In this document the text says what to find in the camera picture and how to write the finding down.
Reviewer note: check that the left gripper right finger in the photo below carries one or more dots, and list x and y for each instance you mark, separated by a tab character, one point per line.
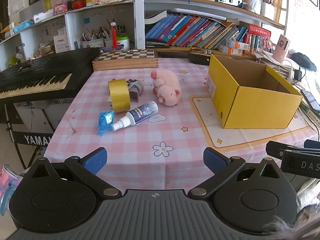
223	168

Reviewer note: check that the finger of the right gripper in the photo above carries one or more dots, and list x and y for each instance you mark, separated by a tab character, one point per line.
311	144
278	149

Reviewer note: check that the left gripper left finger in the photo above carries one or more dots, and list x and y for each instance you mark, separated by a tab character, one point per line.
84	170

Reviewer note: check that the blue wrapper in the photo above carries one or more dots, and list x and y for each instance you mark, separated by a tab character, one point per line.
105	122

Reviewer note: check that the white blue spray bottle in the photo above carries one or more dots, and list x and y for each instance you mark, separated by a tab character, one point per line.
136	115

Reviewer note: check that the gold tape roll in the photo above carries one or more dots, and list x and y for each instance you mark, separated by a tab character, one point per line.
119	95

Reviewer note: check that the pink plush pig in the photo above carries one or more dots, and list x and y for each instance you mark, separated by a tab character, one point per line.
166	86

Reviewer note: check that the smartphone on books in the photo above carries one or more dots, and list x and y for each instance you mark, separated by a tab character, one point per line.
310	100

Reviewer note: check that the yellow cardboard box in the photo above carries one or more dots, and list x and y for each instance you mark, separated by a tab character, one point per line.
249	95

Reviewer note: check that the black cap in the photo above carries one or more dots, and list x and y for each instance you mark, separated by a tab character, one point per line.
303	61

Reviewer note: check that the pink checkered tablecloth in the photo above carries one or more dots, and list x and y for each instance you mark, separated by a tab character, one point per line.
164	151

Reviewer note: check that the pink cup holder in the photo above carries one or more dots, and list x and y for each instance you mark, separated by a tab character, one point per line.
281	49

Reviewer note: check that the black Yamaha keyboard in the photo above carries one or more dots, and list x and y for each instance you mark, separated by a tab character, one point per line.
57	76

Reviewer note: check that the wooden chess board box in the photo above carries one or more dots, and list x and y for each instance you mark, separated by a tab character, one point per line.
131	59

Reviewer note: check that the orange white medicine box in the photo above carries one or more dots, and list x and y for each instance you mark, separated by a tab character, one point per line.
237	45

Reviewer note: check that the black brown device case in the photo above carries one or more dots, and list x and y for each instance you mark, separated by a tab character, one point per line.
199	57

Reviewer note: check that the red tassel ornament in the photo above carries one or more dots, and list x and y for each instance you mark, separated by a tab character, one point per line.
114	35

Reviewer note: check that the white green lidded jar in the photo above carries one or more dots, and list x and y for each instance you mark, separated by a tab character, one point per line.
123	42

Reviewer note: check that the white bookshelf unit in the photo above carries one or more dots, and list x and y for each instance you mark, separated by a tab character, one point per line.
130	13

